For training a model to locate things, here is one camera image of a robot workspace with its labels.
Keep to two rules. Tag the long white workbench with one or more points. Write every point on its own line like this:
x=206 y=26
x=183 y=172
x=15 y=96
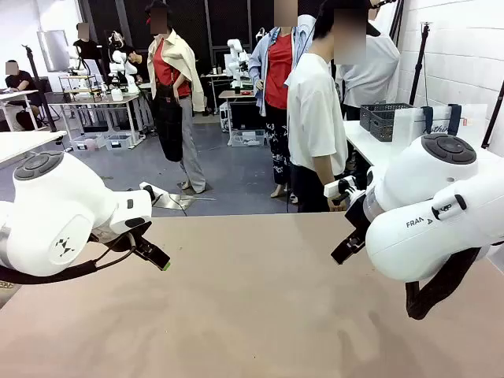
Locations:
x=98 y=100

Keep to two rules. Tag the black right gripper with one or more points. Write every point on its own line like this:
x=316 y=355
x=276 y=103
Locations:
x=358 y=216

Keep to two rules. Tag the white side table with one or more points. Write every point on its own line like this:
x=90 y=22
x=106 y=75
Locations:
x=356 y=138

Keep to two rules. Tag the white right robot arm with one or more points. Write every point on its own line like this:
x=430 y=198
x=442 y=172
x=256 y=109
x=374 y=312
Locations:
x=425 y=220

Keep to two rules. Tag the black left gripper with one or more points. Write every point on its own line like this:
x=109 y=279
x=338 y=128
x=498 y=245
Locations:
x=141 y=230

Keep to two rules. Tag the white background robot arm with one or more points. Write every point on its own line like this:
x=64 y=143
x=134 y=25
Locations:
x=235 y=47

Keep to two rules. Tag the mannequin in cream jacket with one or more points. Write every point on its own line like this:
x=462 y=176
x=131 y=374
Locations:
x=173 y=59

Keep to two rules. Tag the white table with round legs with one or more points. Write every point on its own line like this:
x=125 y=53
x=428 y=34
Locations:
x=19 y=143

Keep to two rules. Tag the person's right forearm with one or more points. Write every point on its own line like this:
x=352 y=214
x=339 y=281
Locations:
x=326 y=169

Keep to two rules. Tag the mannequin in blue shirt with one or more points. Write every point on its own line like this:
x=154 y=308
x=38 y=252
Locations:
x=277 y=71

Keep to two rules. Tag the person in white t-shirt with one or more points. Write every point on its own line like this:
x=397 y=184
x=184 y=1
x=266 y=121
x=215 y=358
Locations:
x=311 y=118

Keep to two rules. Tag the black slanted stand pole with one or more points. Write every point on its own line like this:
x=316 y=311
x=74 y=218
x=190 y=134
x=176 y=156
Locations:
x=493 y=118

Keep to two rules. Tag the small white background table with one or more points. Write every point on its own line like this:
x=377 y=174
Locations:
x=232 y=94

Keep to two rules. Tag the white office desk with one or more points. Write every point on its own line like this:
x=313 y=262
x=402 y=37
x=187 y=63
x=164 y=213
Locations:
x=15 y=93

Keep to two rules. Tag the black tripod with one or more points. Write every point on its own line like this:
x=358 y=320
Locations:
x=419 y=67
x=40 y=90

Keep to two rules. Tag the seated person in black shirt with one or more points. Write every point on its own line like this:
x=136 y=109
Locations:
x=21 y=82

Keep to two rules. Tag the person's right hand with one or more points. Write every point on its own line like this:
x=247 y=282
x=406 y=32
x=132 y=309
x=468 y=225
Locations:
x=339 y=201

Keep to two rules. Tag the person in white shirt and cap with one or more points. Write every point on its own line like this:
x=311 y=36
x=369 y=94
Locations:
x=370 y=78

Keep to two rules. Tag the clear storage bin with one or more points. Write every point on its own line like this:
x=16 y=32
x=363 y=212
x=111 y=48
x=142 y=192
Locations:
x=118 y=142
x=248 y=138
x=88 y=142

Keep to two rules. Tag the shiny metal floor plate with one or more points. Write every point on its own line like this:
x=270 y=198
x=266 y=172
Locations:
x=177 y=201

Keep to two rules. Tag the standing person in black t-shirt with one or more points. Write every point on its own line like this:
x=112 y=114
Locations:
x=87 y=49

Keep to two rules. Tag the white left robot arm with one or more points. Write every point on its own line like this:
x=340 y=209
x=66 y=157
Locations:
x=59 y=204

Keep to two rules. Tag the grey framed board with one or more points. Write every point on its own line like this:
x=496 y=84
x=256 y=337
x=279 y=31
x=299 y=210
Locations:
x=51 y=51

